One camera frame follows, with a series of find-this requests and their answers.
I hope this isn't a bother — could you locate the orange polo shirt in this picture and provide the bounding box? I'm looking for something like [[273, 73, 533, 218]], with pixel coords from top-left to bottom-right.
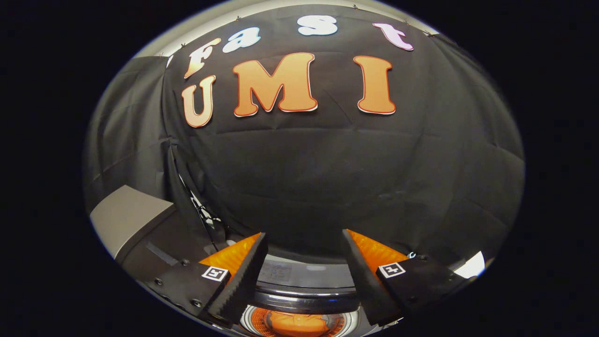
[[269, 311, 330, 337]]

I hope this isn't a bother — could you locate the grey washing machine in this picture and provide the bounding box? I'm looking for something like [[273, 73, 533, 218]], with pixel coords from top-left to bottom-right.
[[225, 241, 398, 337]]

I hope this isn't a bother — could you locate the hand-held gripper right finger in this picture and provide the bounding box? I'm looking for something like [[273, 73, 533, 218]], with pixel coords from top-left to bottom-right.
[[342, 228, 475, 327]]

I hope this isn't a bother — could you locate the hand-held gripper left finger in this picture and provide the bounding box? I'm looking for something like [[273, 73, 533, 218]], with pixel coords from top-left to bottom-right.
[[143, 232, 270, 328]]

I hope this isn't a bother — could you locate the grey side table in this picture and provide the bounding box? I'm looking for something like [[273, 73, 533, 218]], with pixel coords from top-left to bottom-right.
[[89, 185, 216, 281]]

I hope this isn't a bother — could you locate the white paper stack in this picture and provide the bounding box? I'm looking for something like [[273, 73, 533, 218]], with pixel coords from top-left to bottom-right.
[[453, 251, 486, 279]]

